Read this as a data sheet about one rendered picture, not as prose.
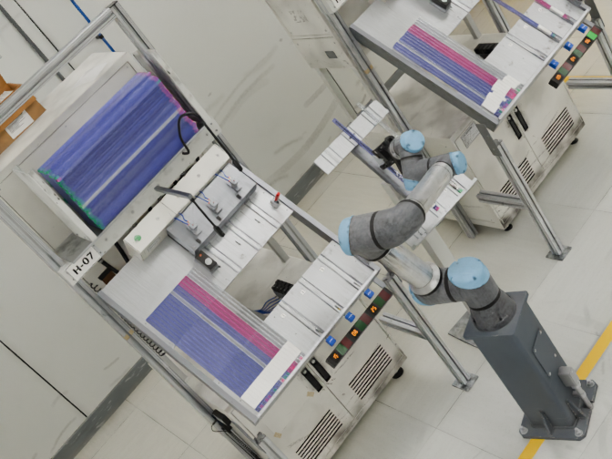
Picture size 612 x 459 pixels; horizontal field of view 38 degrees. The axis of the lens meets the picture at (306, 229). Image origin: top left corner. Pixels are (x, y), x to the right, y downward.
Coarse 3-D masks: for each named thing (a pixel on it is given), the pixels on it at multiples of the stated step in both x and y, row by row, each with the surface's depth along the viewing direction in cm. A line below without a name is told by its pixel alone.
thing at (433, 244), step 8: (384, 184) 326; (392, 192) 326; (400, 200) 327; (432, 232) 338; (424, 240) 339; (432, 240) 339; (440, 240) 341; (424, 248) 346; (432, 248) 340; (440, 248) 342; (432, 256) 347; (440, 256) 343; (448, 256) 345; (440, 264) 347; (448, 264) 346; (464, 304) 362; (464, 320) 375; (456, 328) 374; (464, 328) 372; (456, 336) 371; (472, 344) 362
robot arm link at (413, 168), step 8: (408, 160) 285; (416, 160) 285; (424, 160) 283; (408, 168) 285; (416, 168) 284; (424, 168) 282; (408, 176) 285; (416, 176) 284; (408, 184) 286; (416, 184) 285
